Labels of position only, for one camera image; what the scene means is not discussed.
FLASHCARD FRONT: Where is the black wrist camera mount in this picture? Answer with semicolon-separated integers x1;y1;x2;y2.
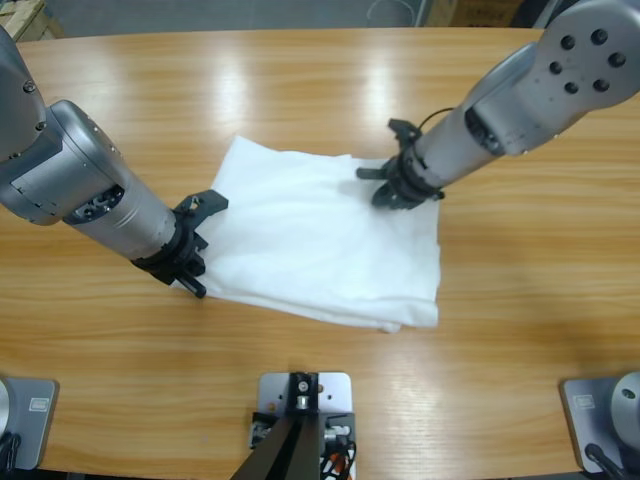
173;188;230;224
388;118;422;147

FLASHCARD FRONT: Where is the white t-shirt with black print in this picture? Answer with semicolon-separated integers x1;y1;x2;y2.
169;133;442;335

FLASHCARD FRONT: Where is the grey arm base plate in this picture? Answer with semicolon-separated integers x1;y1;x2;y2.
0;377;60;471
559;370;640;474

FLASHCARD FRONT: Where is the black base cable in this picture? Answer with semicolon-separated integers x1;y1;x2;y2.
0;432;22;471
584;443;626;480

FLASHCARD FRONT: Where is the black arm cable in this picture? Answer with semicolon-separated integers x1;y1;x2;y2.
417;107;457;135

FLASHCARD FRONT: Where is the orange and black cable bundle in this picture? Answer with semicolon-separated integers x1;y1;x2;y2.
319;442;359;480

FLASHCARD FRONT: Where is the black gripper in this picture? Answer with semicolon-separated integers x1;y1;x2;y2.
355;144;445;211
132;212;209;300

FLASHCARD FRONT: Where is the grey metal frame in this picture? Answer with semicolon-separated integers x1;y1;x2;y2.
529;0;576;30

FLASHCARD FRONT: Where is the black bracket with silver fittings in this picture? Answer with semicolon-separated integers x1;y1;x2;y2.
249;410;359;451

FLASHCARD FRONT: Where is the brown cardboard box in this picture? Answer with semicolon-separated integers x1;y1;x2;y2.
429;0;521;27

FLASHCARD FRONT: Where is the dark post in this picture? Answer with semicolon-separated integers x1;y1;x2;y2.
234;370;322;480

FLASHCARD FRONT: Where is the light cardboard box stack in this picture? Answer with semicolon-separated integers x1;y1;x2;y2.
0;0;66;42

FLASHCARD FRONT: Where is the white mounting block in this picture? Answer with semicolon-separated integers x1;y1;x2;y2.
257;370;354;451

